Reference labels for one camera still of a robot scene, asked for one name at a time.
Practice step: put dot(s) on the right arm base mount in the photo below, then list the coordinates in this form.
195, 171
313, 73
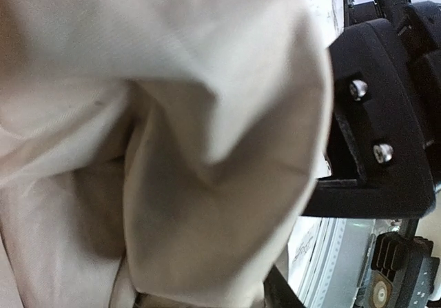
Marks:
403, 265

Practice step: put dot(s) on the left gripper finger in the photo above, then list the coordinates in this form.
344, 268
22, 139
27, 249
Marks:
278, 293

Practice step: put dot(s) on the beige folding umbrella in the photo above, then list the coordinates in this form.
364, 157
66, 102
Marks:
155, 153

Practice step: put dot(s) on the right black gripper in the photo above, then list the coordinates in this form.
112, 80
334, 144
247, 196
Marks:
384, 143

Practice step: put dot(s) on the front aluminium rail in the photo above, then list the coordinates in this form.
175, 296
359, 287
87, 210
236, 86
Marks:
338, 263

